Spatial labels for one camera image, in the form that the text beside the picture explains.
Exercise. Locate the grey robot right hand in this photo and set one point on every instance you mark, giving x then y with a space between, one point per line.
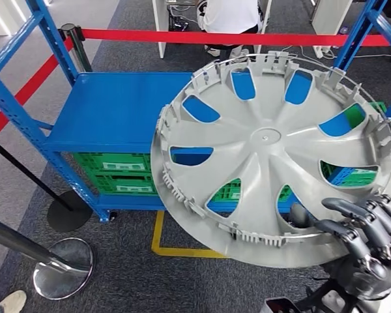
371 242

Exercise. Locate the grey plastic wheel cover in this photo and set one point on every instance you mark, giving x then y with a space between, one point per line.
264 172

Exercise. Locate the blue metal shelf rack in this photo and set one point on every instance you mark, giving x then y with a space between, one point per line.
117 112

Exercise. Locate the green plastic crate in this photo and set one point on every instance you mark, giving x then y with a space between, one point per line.
117 160
356 116
123 183
228 192
365 178

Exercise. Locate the white desk panel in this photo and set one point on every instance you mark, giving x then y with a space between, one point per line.
332 15

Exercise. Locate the red barrier belt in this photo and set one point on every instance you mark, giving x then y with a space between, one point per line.
182 37
26 90

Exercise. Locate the black bag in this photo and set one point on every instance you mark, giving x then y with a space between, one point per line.
179 21

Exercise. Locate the white desk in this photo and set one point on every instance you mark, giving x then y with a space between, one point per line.
159 26

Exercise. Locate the black stanchion pole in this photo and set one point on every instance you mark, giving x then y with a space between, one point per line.
70 214

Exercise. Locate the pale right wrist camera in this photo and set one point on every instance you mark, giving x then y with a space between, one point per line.
280 306

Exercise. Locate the chrome stanchion post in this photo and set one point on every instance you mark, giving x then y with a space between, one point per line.
65 272

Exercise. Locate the dark stanchion post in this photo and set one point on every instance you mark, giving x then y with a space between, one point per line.
79 54

